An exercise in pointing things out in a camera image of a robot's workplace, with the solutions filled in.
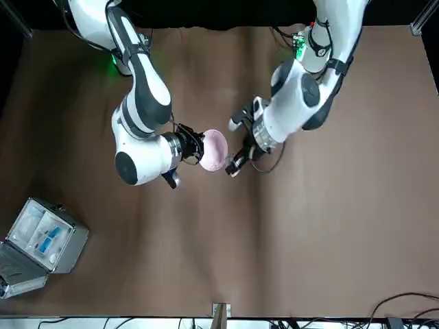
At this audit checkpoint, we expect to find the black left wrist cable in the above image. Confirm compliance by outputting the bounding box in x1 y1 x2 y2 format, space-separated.
248 138 286 175

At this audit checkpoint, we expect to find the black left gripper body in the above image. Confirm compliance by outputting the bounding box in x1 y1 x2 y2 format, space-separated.
239 134 259 161

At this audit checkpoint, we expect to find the aluminium frame corner post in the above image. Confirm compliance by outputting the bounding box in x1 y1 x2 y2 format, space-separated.
410 0 439 36
0 0 34 38

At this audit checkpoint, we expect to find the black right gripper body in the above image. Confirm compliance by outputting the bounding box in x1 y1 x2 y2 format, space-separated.
176 125 195 165

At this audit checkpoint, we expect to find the pink bowl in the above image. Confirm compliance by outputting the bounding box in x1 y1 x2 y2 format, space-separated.
198 128 230 173

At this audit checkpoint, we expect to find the open aluminium case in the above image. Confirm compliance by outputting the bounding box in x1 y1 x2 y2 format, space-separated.
0 197 90 300

